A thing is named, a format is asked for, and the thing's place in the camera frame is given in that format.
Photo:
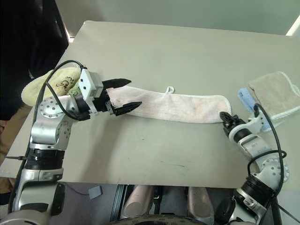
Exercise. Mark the small grey box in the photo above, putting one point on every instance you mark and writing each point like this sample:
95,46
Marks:
95,192

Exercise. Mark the folded beige towel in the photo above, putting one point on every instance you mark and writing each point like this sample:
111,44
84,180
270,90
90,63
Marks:
272,93

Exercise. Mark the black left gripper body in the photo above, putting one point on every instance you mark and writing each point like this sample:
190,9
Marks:
103,104

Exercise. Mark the folded blue towel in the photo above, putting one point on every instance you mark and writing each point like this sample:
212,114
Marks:
246,97

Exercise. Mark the black table frame leg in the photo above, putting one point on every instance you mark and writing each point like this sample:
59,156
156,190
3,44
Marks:
118,201

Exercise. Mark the long pink towel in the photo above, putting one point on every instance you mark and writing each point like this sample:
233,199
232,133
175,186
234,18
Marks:
178,105

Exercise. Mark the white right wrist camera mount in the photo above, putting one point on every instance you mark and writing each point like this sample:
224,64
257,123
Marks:
256,122

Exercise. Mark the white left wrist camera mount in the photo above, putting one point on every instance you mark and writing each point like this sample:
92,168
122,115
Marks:
89,82

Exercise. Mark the beige rounded shape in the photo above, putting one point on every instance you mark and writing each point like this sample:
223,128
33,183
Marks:
137,199
200,201

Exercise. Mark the person in black top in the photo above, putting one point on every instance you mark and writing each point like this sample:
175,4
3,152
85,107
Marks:
21,47

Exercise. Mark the black chair back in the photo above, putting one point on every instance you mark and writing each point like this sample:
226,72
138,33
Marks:
61,21

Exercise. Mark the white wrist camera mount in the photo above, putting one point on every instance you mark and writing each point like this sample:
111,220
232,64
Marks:
256,122
89,82

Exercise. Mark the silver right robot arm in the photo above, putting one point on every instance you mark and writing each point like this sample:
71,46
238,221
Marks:
257,147

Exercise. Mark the yellow printed towel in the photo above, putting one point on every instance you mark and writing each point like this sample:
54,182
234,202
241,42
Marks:
37,90

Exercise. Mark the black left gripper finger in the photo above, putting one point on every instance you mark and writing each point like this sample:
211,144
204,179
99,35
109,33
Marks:
117,82
126,108

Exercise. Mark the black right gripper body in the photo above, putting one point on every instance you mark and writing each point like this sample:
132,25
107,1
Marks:
234,123

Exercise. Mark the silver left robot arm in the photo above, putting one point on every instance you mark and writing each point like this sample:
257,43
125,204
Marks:
47,133

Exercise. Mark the white post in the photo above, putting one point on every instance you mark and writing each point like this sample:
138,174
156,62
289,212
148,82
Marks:
294,24

